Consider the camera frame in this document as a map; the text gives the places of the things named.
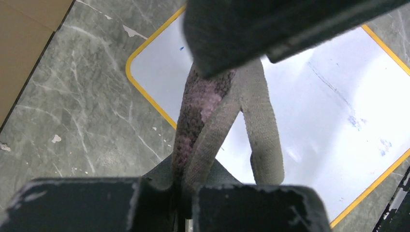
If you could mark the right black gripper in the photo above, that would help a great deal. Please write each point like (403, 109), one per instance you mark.
(226, 34)

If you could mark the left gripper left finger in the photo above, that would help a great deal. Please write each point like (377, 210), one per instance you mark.
(93, 204)

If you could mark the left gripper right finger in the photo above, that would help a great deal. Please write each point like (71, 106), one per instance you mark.
(235, 207)

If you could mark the yellow framed whiteboard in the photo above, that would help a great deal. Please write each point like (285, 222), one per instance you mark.
(342, 109)

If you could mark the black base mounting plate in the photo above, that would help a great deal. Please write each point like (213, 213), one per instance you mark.
(396, 216)

